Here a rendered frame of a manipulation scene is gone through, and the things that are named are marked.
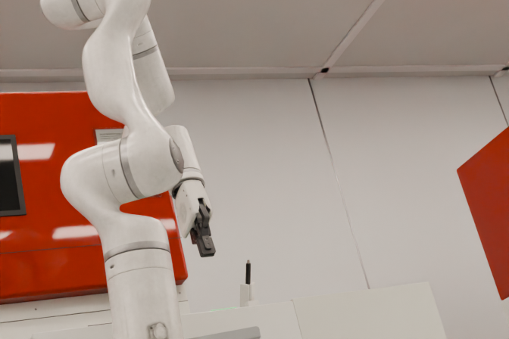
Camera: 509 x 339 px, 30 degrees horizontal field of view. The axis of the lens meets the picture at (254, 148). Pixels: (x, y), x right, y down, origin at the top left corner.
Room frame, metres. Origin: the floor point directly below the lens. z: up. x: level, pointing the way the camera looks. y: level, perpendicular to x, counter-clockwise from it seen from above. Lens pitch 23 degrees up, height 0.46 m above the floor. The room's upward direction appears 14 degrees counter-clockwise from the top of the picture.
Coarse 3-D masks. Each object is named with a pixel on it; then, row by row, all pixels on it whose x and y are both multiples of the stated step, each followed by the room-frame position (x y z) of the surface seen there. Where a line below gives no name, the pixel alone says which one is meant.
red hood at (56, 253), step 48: (0, 96) 2.30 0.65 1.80; (48, 96) 2.36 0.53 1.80; (0, 144) 2.29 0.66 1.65; (48, 144) 2.35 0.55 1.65; (96, 144) 2.41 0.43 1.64; (0, 192) 2.28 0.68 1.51; (48, 192) 2.34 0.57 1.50; (0, 240) 2.28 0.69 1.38; (48, 240) 2.33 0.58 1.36; (96, 240) 2.39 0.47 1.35; (0, 288) 2.27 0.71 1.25; (48, 288) 2.32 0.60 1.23; (96, 288) 2.39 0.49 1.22
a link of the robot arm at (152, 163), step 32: (96, 0) 1.58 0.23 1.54; (128, 0) 1.57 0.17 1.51; (96, 32) 1.58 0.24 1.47; (128, 32) 1.60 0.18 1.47; (96, 64) 1.58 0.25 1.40; (128, 64) 1.60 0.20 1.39; (96, 96) 1.59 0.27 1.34; (128, 96) 1.58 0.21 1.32; (128, 128) 1.60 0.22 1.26; (160, 128) 1.59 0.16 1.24; (128, 160) 1.57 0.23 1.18; (160, 160) 1.57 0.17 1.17; (160, 192) 1.64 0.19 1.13
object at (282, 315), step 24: (216, 312) 1.90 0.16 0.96; (240, 312) 1.93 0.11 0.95; (264, 312) 1.95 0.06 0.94; (288, 312) 1.98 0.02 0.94; (48, 336) 1.75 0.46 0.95; (72, 336) 1.77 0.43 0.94; (96, 336) 1.79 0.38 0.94; (192, 336) 1.88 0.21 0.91; (264, 336) 1.95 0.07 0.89; (288, 336) 1.97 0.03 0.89
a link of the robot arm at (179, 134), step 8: (168, 128) 1.97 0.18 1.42; (176, 128) 1.98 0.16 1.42; (184, 128) 1.99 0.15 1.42; (176, 136) 1.97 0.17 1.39; (184, 136) 1.98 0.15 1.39; (176, 144) 1.96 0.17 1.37; (184, 144) 1.97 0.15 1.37; (184, 152) 1.96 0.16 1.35; (192, 152) 1.98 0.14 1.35; (184, 160) 1.96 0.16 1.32; (192, 160) 1.97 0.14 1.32; (184, 168) 1.95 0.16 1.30; (200, 168) 1.99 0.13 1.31
